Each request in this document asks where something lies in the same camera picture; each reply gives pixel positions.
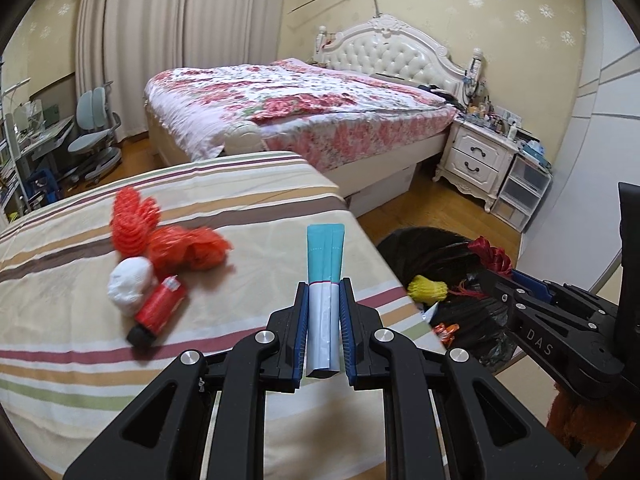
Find beige curtains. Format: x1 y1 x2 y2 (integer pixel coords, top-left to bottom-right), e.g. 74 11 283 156
75 0 284 140

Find white crumpled paper ball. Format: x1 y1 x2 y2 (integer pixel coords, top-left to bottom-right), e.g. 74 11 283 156
107 257 155 318

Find red mesh net bag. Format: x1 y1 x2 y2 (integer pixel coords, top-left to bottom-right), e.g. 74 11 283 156
148 226 233 280

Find striped bed sheet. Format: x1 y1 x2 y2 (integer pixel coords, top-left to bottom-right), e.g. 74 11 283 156
1 152 442 479

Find floral bed quilt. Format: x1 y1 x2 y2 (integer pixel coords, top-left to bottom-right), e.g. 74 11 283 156
144 58 457 172

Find white nightstand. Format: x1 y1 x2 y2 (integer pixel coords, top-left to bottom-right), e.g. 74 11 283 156
433 115 518 212

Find red foam fruit net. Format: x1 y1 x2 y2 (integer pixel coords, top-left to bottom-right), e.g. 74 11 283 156
110 186 160 258

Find grey study desk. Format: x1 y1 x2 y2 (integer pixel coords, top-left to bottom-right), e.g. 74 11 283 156
0 77 76 196

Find white bed frame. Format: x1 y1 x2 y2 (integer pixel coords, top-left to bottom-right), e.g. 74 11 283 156
145 106 449 217

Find dark red bag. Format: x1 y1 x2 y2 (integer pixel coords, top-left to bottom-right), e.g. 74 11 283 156
468 236 513 276

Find white tufted headboard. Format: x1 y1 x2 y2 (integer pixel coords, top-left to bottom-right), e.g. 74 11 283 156
314 14 484 104

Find orange plastic bag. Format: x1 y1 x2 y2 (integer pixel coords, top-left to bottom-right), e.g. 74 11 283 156
433 323 460 348

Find plastic drawer unit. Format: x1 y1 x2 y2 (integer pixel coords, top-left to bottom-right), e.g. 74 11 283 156
491 153 552 233

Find yellow foam fruit net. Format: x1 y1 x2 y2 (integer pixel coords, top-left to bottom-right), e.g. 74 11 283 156
408 275 448 307

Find red cylindrical bottle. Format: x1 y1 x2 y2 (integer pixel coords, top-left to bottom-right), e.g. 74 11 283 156
127 275 186 349

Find black trash bag bin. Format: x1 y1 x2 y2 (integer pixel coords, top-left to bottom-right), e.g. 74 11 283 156
378 226 516 373

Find teal desk chair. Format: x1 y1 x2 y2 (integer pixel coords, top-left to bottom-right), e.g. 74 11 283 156
62 80 122 186

